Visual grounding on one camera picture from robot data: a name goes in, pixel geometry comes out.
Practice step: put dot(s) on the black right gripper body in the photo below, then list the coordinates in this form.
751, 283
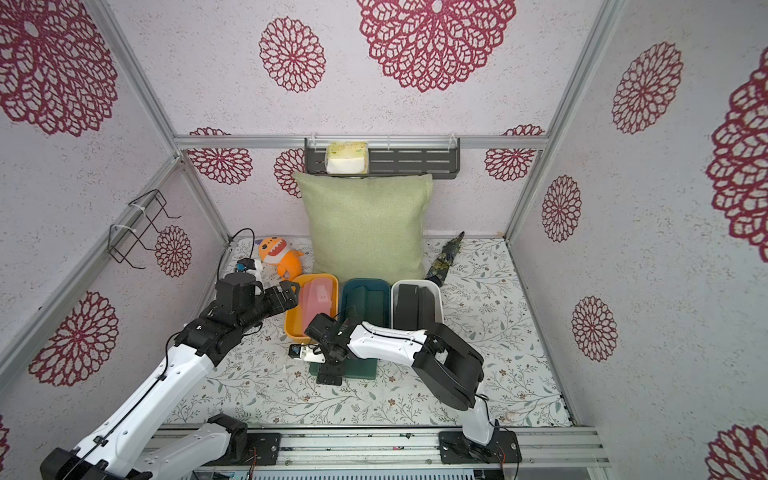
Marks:
327, 358

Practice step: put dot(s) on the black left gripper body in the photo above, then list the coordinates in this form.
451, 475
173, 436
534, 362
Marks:
267, 304

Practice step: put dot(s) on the dark green pencil case front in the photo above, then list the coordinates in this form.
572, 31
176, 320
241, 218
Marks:
365, 369

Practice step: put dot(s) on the dark green pencil case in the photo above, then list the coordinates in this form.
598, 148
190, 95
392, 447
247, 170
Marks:
365, 369
367, 305

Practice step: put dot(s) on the pink pencil case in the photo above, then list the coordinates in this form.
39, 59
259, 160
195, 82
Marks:
316, 297

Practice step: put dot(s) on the black pencil case front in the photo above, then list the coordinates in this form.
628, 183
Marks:
415, 308

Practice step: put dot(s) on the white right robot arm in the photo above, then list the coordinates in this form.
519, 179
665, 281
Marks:
446, 364

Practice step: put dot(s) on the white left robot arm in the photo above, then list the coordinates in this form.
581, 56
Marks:
115, 449

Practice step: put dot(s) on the yellow storage box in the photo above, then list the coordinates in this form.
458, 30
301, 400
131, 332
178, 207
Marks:
292, 323

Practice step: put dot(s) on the teal storage box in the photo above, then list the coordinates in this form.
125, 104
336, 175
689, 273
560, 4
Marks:
369, 283

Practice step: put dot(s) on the white storage box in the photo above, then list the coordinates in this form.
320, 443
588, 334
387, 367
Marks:
434, 288

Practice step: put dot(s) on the orange shark plush toy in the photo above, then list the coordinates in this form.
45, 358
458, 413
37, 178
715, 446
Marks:
276, 251

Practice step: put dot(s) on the floral table mat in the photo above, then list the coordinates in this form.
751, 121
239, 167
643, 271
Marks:
259, 383

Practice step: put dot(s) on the green pillow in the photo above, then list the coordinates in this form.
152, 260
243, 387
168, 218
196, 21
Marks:
371, 227

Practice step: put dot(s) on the tissue pack on shelf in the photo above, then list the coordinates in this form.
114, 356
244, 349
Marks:
347, 158

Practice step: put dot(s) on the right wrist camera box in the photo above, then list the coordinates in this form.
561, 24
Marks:
306, 352

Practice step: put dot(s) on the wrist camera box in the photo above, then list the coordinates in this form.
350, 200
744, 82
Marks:
306, 352
250, 266

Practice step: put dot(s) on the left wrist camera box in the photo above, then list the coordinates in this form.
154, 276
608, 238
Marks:
250, 266

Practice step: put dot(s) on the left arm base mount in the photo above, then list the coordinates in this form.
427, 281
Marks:
260, 449

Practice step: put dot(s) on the black wire wall rack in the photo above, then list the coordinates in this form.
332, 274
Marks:
144, 212

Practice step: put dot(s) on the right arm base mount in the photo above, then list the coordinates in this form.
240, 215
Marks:
455, 448

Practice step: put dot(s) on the dark wall shelf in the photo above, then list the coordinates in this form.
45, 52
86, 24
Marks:
442, 162

